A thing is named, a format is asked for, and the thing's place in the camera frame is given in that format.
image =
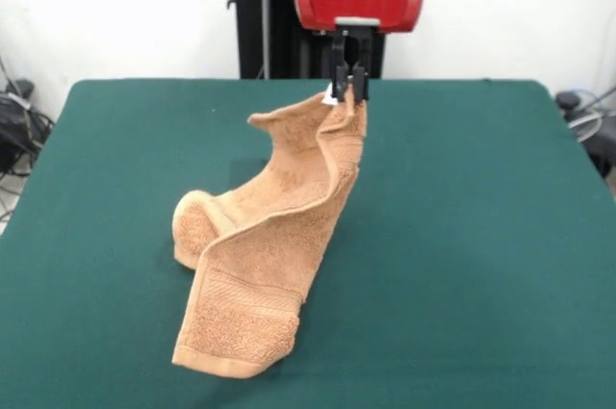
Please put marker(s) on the orange terry towel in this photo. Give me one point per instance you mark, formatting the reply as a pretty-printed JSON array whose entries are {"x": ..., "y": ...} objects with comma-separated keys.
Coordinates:
[{"x": 269, "y": 245}]

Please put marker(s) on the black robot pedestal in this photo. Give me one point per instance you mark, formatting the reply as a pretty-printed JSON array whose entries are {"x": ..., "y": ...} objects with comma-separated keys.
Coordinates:
[{"x": 269, "y": 19}]

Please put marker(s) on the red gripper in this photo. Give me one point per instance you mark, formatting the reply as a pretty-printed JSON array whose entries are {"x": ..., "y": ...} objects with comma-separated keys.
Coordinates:
[{"x": 361, "y": 2}]

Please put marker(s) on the dark green table cloth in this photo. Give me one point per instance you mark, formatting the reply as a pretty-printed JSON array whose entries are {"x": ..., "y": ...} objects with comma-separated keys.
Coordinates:
[{"x": 433, "y": 236}]

